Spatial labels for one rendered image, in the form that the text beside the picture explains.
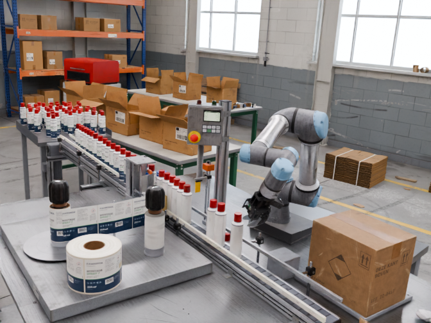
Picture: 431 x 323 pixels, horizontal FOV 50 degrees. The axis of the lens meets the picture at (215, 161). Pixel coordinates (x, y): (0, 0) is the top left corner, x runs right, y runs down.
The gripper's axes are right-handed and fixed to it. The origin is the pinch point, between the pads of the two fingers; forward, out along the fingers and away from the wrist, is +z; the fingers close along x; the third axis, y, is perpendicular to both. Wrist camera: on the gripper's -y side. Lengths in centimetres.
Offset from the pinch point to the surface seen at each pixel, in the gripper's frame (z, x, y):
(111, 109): 151, -250, -63
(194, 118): -7, -58, 0
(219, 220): 13.9, -13.7, 2.4
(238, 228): 6.2, -3.3, 2.2
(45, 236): 47, -47, 65
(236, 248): 14.1, 1.3, 2.1
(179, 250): 28.9, -13.0, 18.4
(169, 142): 122, -169, -80
